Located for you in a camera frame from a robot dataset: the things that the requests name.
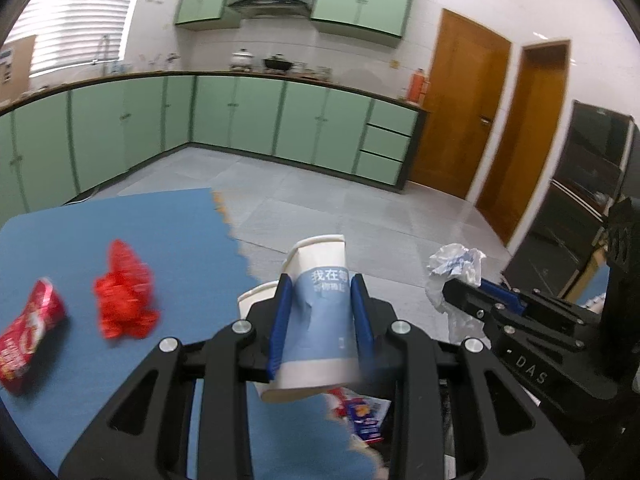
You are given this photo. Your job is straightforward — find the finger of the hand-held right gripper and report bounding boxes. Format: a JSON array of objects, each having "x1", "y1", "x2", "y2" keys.
[
  {"x1": 442, "y1": 276, "x2": 502, "y2": 334},
  {"x1": 481, "y1": 281, "x2": 532, "y2": 317}
]

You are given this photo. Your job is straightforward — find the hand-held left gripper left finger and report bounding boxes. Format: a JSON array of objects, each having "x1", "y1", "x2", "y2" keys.
[{"x1": 59, "y1": 272, "x2": 293, "y2": 480}]

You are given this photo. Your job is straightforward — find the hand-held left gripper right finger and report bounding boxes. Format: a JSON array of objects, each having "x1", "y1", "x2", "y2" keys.
[{"x1": 350, "y1": 272, "x2": 585, "y2": 480}]

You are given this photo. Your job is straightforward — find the blue white paper cup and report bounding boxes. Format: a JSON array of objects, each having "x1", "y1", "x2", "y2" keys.
[{"x1": 257, "y1": 234, "x2": 363, "y2": 403}]

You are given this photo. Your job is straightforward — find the white tissue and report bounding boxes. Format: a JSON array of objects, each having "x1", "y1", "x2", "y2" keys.
[{"x1": 426, "y1": 242, "x2": 488, "y2": 346}]

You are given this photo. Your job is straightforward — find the blue red snack packet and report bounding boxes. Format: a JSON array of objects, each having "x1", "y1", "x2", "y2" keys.
[{"x1": 345, "y1": 395, "x2": 393, "y2": 443}]

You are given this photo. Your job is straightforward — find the black glass cabinet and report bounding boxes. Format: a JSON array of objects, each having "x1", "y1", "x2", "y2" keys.
[{"x1": 500, "y1": 100, "x2": 640, "y2": 306}]

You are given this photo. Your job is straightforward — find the blue table mat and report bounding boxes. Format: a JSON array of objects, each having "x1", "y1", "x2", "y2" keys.
[{"x1": 0, "y1": 187, "x2": 381, "y2": 480}]

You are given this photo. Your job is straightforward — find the crumpled red wrapper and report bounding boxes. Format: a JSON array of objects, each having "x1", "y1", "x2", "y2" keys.
[{"x1": 94, "y1": 240, "x2": 161, "y2": 341}]

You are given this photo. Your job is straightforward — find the wooden door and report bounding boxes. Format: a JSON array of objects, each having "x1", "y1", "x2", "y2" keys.
[
  {"x1": 475, "y1": 39, "x2": 572, "y2": 261},
  {"x1": 410, "y1": 8, "x2": 513, "y2": 201}
]

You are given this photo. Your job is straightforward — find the green base cabinets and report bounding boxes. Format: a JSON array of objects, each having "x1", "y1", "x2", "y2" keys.
[{"x1": 0, "y1": 71, "x2": 431, "y2": 226}]

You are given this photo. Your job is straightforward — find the red thermos flask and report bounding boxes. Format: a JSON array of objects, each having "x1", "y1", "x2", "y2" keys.
[{"x1": 407, "y1": 67, "x2": 430, "y2": 103}]

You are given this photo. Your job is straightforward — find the range hood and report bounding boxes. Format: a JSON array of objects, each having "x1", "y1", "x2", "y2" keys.
[{"x1": 227, "y1": 0, "x2": 311, "y2": 20}]

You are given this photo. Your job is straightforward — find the metal faucet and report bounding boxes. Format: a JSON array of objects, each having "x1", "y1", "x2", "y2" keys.
[{"x1": 92, "y1": 35, "x2": 113, "y2": 66}]

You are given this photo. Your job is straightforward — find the cardboard box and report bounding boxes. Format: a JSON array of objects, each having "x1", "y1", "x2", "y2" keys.
[{"x1": 0, "y1": 35, "x2": 38, "y2": 103}]

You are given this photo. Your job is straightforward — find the white window blind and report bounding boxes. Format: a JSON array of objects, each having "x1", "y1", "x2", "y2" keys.
[{"x1": 0, "y1": 0, "x2": 151, "y2": 81}]

